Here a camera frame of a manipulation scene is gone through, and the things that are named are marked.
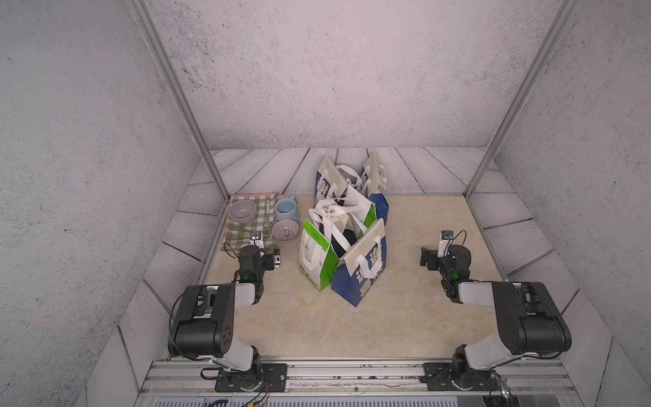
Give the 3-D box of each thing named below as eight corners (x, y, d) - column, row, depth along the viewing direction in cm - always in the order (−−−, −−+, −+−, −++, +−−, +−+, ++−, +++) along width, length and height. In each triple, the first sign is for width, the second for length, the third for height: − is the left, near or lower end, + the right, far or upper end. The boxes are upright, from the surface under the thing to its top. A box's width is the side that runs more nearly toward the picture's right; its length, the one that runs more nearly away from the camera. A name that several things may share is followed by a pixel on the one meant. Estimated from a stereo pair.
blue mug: (275, 225, 110) (273, 216, 106) (279, 205, 118) (277, 195, 114) (298, 225, 110) (297, 216, 106) (301, 205, 118) (299, 195, 114)
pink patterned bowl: (272, 241, 106) (270, 234, 102) (275, 226, 111) (273, 219, 108) (298, 241, 106) (297, 234, 102) (300, 226, 111) (298, 219, 108)
